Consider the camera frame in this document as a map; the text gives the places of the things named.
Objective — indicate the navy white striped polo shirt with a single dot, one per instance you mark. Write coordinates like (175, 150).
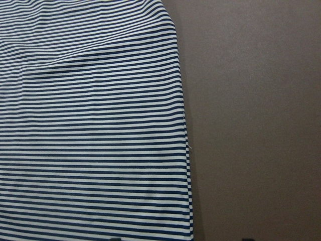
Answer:
(94, 142)

